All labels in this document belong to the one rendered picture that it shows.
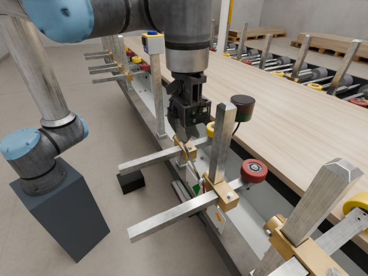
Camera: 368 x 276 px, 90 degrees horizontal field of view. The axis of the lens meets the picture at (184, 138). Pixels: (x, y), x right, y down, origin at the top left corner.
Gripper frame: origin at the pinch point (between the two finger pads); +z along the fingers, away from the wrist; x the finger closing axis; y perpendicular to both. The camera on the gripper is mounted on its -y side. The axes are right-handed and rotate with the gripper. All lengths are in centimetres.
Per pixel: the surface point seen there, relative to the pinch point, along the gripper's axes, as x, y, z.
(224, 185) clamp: 8.6, 10.5, 14.8
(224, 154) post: 8.0, 8.9, 2.5
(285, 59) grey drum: 159, -90, 17
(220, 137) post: 6.1, 8.7, -3.7
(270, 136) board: 38.0, 0.7, 11.7
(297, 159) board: 35.8, 14.6, 11.9
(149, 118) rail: 8, -67, 30
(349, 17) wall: 746, -341, 16
